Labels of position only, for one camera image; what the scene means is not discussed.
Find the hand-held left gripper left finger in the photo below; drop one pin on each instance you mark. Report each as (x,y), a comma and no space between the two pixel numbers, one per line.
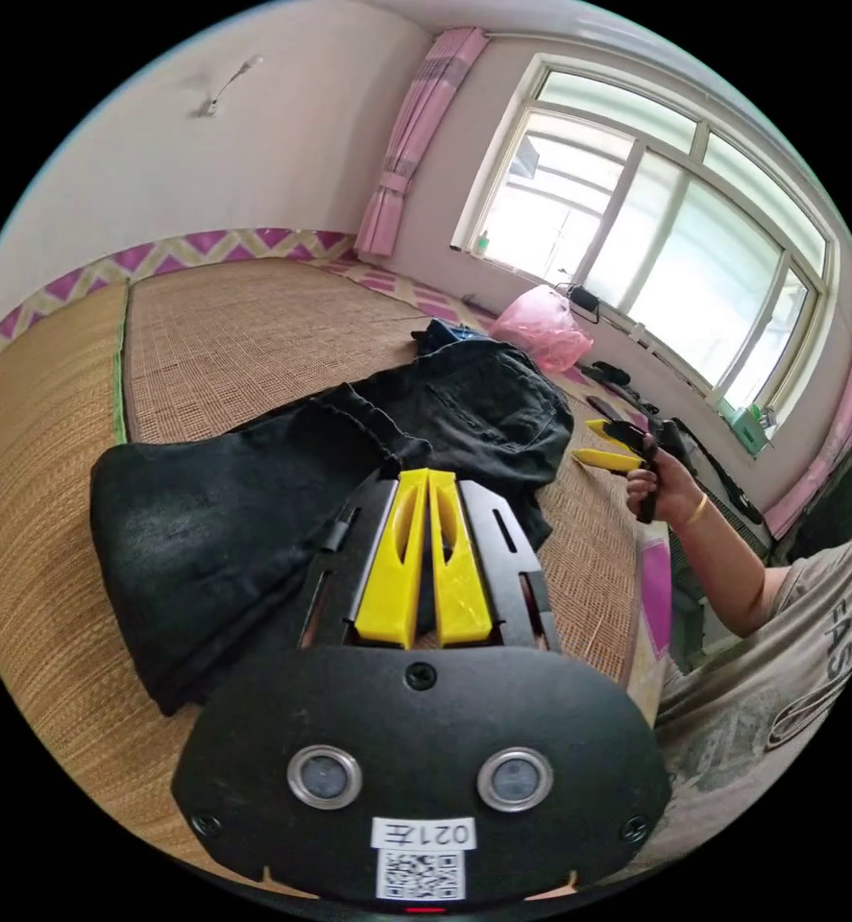
(389,569)

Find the black jeans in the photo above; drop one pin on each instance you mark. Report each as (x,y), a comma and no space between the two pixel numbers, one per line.
(216,519)

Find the green bottle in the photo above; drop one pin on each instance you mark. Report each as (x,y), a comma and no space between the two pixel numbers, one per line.
(482,245)

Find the pink curtain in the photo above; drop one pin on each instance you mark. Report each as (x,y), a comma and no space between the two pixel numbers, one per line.
(415,144)
(840,446)

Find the pink plastic bag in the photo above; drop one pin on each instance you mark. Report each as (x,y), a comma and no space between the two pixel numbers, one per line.
(541,328)

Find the green container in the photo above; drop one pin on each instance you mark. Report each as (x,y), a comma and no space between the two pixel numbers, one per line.
(746,425)

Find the bed with woven mat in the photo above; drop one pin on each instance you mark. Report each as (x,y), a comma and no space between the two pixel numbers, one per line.
(216,346)

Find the person's right hand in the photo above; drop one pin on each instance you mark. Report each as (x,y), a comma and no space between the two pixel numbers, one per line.
(674,490)

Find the person's body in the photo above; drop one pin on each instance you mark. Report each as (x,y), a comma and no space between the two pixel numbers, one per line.
(778,691)

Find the person's right forearm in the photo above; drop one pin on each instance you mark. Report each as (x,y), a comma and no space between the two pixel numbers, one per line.
(739,569)

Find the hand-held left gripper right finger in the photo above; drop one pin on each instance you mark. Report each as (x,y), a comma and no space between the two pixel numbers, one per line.
(458,576)

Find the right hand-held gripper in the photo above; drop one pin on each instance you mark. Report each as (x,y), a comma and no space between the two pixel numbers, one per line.
(659,441)

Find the blue garment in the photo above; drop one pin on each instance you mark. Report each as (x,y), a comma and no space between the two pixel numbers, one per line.
(446,333)

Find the white framed window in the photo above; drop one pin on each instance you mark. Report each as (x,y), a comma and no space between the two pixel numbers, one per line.
(656,238)

